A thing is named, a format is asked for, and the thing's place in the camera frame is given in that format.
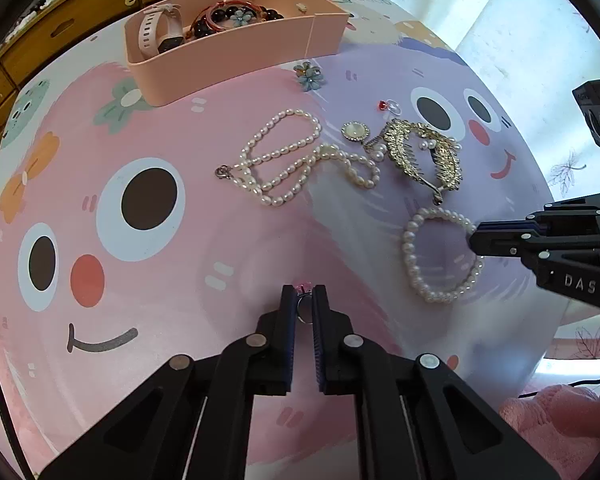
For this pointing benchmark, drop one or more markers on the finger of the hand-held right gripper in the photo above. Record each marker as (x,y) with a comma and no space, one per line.
(510,226)
(500,245)

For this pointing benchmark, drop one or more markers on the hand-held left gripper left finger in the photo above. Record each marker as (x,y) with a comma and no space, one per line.
(291,321)

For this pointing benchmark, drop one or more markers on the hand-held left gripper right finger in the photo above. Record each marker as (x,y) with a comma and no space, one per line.
(316,321)

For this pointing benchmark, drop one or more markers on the pink plastic box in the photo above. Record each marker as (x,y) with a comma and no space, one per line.
(240,55)

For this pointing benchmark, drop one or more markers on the gold pearl hair claw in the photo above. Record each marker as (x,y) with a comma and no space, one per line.
(430,157)

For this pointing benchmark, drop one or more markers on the cartoon printed mat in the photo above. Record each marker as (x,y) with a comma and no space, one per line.
(170,270)

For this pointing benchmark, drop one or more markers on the pink fluffy blanket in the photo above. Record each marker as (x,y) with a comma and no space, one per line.
(555,415)

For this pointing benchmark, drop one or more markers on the round pearl brooch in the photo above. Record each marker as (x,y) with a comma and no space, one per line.
(354,131)

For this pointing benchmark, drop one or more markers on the blue flower hair clip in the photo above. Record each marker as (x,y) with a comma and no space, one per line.
(310,76)
(241,17)

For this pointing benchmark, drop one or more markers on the pink smartwatch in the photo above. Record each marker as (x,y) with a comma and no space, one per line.
(165,30)

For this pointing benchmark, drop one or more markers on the wooden cabinet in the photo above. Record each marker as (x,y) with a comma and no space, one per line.
(55,25)

